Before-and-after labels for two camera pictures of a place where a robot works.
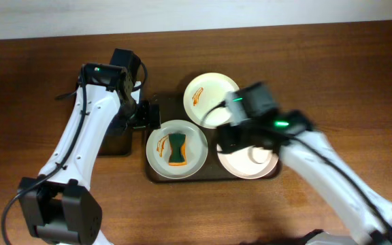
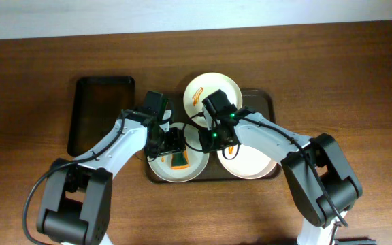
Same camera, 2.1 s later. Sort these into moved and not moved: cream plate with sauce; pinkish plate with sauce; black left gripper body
Moved: black left gripper body
Not moved: cream plate with sauce; pinkish plate with sauce
